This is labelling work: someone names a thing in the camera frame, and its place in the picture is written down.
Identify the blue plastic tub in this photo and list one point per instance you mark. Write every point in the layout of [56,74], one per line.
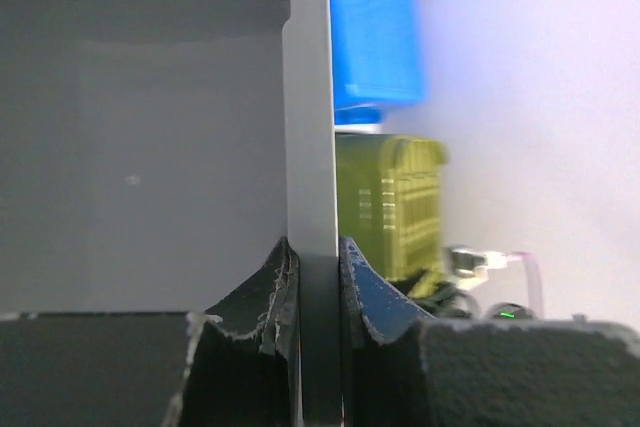
[376,59]

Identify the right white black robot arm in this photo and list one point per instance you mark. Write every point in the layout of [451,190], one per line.
[449,301]

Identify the grey tray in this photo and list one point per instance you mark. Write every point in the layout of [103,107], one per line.
[153,152]

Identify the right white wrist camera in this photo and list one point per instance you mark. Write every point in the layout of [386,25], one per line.
[470,268]

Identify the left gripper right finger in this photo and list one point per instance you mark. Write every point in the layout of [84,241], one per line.
[403,367]

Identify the olive green slotted basket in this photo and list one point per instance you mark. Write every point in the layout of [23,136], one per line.
[389,203]

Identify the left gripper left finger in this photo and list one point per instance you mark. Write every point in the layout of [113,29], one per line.
[231,365]

